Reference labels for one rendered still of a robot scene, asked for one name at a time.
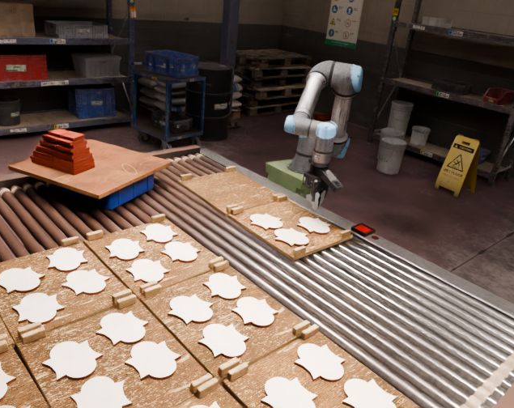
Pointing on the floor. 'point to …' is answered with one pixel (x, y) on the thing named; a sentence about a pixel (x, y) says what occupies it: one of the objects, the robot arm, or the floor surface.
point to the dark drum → (214, 127)
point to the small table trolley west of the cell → (165, 111)
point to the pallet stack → (270, 79)
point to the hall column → (230, 24)
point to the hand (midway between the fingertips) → (316, 207)
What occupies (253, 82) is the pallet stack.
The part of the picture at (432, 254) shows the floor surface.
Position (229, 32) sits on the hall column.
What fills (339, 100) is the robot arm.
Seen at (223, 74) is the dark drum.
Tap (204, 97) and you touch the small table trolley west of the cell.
